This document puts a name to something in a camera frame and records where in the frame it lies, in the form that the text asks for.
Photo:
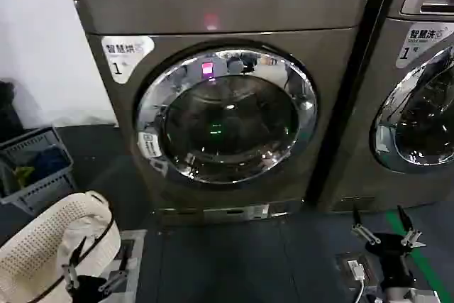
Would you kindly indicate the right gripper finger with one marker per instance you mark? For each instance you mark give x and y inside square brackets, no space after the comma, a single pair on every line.
[411,235]
[363,232]

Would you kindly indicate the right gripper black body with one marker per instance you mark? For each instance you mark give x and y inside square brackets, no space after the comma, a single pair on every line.
[388,249]

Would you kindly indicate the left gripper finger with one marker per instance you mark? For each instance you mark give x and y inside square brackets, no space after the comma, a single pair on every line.
[72,267]
[118,274]

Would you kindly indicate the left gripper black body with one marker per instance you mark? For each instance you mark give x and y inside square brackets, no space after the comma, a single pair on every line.
[88,290]

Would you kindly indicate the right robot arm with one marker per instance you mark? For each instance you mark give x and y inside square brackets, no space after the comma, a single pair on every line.
[401,295]

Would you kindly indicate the metal floor plate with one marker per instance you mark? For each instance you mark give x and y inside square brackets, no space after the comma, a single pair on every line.
[133,257]

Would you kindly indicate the metal floor socket box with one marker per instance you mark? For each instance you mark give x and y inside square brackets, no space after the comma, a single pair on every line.
[358,269]

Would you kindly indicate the white plug adapter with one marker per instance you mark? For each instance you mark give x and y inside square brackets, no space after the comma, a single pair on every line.
[354,267]

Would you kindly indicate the white perforated laundry basket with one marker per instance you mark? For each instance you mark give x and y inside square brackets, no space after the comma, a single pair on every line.
[39,235]

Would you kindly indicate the grey slatted plastic crate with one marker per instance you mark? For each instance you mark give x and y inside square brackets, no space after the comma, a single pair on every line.
[46,189]

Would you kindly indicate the yellow-green cloth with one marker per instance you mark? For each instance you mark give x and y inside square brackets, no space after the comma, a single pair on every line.
[23,175]

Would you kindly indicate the blue cloth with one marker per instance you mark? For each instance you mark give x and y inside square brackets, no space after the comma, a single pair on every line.
[49,161]

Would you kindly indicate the round chrome glass machine door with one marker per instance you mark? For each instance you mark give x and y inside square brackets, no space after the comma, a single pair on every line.
[422,122]

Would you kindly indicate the grey machine with drawer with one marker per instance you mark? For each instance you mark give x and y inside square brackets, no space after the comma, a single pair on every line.
[361,104]

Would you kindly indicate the small white door sticker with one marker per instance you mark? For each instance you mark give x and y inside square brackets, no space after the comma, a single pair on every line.
[150,145]

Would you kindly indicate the black bundle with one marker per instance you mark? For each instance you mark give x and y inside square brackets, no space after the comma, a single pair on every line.
[8,104]

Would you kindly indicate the round glass dryer door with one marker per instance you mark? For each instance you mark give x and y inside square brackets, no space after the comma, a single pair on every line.
[227,115]

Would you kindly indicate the white number sticker on machine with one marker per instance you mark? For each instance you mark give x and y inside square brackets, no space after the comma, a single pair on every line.
[415,42]

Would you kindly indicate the white number sticker on dryer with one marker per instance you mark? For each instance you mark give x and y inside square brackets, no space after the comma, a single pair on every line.
[122,53]

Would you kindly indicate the grey dryer with number sticker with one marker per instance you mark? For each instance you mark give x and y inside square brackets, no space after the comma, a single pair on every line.
[248,12]

